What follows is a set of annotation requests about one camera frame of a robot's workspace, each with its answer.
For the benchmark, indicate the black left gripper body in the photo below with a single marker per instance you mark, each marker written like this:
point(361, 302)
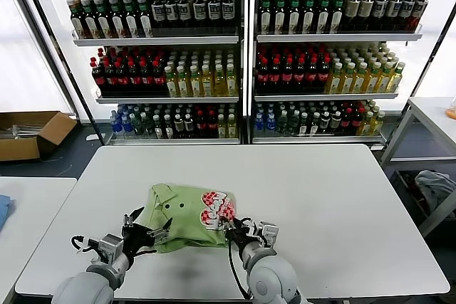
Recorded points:
point(139, 243)

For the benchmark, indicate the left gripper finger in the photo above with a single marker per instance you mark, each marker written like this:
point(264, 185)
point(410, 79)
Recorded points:
point(129, 224)
point(160, 234)

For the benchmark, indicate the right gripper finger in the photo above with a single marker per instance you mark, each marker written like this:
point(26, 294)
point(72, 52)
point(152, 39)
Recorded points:
point(243, 223)
point(229, 231)

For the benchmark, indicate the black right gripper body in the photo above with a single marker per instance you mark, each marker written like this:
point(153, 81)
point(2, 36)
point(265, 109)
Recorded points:
point(246, 236)

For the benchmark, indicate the green polo shirt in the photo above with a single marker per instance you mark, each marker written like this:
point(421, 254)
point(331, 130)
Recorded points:
point(185, 218)

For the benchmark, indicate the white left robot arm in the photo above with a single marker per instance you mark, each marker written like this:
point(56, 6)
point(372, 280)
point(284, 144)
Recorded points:
point(85, 288)

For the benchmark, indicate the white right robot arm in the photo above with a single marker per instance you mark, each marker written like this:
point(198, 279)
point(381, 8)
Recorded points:
point(270, 275)

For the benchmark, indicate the yellow drink bottle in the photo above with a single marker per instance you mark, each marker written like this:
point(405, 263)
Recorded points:
point(184, 85)
point(335, 81)
point(378, 124)
point(172, 85)
point(347, 81)
point(221, 85)
point(208, 85)
point(394, 81)
point(360, 81)
point(232, 126)
point(372, 81)
point(384, 81)
point(222, 126)
point(367, 124)
point(232, 85)
point(196, 85)

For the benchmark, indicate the blue water bottle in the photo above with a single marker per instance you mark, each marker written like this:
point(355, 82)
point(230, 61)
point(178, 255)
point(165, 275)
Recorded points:
point(114, 124)
point(260, 122)
point(271, 122)
point(127, 124)

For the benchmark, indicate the dark green bottle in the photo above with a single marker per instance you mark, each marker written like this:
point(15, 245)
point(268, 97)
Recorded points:
point(147, 125)
point(138, 124)
point(283, 122)
point(294, 122)

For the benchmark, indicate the red cap cola bottle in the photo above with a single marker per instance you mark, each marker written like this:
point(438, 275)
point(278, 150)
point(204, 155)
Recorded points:
point(159, 79)
point(323, 76)
point(275, 76)
point(263, 76)
point(312, 76)
point(357, 120)
point(135, 79)
point(300, 76)
point(202, 124)
point(98, 79)
point(346, 120)
point(213, 124)
point(147, 79)
point(123, 79)
point(111, 79)
point(288, 76)

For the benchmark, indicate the white cap tan label bottle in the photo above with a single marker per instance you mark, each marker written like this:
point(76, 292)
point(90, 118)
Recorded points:
point(352, 10)
point(336, 120)
point(179, 126)
point(366, 10)
point(189, 126)
point(325, 120)

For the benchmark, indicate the blue cloth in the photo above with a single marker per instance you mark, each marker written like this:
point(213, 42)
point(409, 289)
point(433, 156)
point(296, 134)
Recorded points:
point(4, 211)

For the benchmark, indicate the brown cardboard box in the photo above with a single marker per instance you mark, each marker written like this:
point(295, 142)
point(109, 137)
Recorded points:
point(21, 149)

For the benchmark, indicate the clear plastic packaging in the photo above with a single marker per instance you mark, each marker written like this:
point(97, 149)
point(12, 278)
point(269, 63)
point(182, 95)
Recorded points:
point(21, 130)

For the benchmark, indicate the grey metal shelving unit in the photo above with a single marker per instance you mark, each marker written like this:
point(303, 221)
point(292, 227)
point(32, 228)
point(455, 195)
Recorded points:
point(253, 69)
point(243, 69)

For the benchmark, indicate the black storage crate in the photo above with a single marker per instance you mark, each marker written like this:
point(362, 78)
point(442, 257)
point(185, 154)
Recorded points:
point(404, 184)

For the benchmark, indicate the black slanted pole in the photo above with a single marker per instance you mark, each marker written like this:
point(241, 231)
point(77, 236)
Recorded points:
point(68, 69)
point(426, 69)

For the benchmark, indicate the grey cloth pile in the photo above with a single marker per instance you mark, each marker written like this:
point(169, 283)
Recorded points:
point(434, 186)

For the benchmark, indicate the green cap tea bottle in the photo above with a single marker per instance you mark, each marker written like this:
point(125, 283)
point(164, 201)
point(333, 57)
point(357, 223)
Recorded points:
point(309, 15)
point(131, 22)
point(295, 15)
point(323, 15)
point(78, 22)
point(91, 22)
point(145, 22)
point(265, 15)
point(117, 22)
point(104, 22)
point(336, 15)
point(280, 15)

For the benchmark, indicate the white cap dark label bottle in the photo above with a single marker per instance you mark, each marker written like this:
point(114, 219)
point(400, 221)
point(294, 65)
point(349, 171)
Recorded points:
point(408, 10)
point(380, 10)
point(185, 11)
point(393, 10)
point(215, 10)
point(200, 11)
point(172, 12)
point(228, 10)
point(159, 12)
point(420, 8)

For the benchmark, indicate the clear cup orange content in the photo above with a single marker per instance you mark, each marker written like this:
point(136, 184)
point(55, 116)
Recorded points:
point(452, 113)

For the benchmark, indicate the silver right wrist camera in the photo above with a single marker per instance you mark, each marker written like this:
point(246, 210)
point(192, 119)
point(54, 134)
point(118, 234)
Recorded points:
point(269, 235)

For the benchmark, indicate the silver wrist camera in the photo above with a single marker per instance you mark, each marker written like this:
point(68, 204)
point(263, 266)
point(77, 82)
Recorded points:
point(110, 247)
point(269, 235)

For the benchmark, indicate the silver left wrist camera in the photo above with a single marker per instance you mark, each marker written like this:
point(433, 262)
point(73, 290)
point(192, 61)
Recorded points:
point(110, 247)

